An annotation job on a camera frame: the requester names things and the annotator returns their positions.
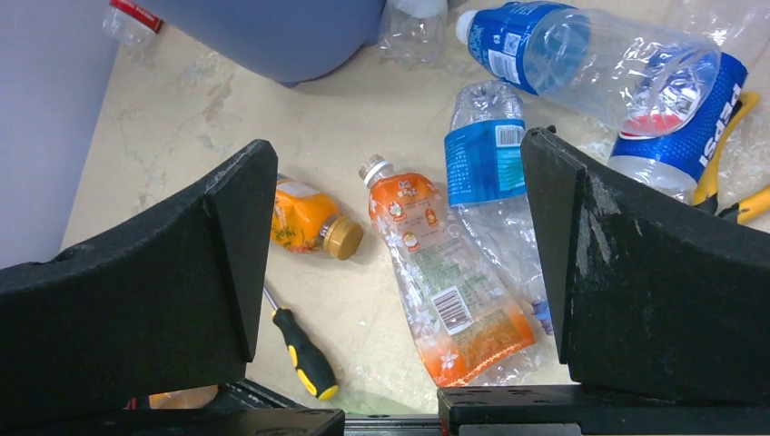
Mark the orange pouch gold cap bottle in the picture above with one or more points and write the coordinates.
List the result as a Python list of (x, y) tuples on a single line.
[(306, 220)]

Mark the orange floral label bottle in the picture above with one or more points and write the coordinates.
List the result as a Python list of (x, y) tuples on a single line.
[(467, 326)]

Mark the crushed blue label bottle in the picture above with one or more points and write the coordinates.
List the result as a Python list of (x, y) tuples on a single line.
[(486, 186)]

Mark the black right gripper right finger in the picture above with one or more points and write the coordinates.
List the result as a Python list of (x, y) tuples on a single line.
[(647, 294)]

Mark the small Pepsi bottle by bin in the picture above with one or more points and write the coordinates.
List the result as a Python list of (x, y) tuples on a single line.
[(412, 32)]

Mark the black yellow screwdriver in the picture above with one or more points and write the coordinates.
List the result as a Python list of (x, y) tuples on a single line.
[(309, 362)]

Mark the Pocari Sweat blue bottle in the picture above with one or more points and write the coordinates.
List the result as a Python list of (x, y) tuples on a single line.
[(638, 78)]

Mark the yellow handled pliers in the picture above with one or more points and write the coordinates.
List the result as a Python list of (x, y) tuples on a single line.
[(735, 185)]

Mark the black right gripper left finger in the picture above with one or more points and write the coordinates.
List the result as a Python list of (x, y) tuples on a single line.
[(167, 300)]

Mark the blue plastic bin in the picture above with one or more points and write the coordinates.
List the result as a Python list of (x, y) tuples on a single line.
[(289, 42)]

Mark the large Pepsi bottle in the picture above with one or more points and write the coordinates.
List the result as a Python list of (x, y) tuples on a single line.
[(674, 164)]

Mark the red label clear bottle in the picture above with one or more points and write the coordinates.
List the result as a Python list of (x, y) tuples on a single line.
[(131, 24)]

